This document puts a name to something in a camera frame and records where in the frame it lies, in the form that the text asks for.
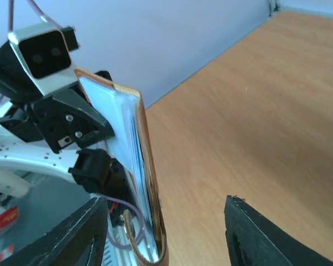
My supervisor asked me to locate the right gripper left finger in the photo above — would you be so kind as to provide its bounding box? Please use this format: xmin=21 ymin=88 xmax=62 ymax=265
xmin=0 ymin=197 xmax=109 ymax=266

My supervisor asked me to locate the brown leather card holder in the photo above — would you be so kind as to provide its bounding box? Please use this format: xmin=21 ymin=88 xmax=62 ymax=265
xmin=75 ymin=69 xmax=169 ymax=265

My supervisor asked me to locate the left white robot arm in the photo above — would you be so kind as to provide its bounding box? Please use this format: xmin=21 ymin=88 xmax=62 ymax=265
xmin=0 ymin=43 xmax=135 ymax=193

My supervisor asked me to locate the red white box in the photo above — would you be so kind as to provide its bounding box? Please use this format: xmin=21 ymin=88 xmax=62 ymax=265
xmin=0 ymin=206 xmax=19 ymax=231

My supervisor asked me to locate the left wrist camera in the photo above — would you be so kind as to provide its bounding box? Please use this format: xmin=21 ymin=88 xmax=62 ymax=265
xmin=8 ymin=22 xmax=78 ymax=95

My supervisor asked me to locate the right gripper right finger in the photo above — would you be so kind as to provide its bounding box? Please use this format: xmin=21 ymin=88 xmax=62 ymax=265
xmin=224 ymin=195 xmax=333 ymax=266

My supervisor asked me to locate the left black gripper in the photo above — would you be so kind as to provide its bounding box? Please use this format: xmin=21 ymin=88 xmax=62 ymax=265
xmin=24 ymin=83 xmax=115 ymax=154

